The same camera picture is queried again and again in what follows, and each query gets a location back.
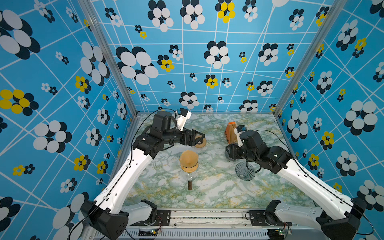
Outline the grey glass dripper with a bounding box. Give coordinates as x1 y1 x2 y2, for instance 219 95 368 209
235 162 256 181

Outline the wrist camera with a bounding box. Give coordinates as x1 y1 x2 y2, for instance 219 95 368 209
177 108 192 131
234 125 247 147

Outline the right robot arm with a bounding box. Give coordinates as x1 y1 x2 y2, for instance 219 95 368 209
225 125 367 240

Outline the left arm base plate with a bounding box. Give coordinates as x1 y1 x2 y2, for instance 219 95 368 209
133 210 171 227

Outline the orange coffee filter pack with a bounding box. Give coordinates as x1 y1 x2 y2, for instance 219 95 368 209
225 122 238 144

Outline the grey glass pitcher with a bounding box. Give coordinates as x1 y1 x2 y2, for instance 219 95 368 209
225 149 232 162

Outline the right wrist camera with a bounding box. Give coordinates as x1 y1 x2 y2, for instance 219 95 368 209
234 125 247 147

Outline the green glass dripper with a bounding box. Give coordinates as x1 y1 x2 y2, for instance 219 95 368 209
181 162 199 172

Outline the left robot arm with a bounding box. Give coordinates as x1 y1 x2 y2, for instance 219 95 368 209
81 109 205 240

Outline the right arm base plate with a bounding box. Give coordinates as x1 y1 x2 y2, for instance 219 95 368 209
245 210 293 227

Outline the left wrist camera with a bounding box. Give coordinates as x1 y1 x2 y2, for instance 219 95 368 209
177 108 192 131

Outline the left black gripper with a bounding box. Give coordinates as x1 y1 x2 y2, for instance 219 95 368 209
162 126 205 146

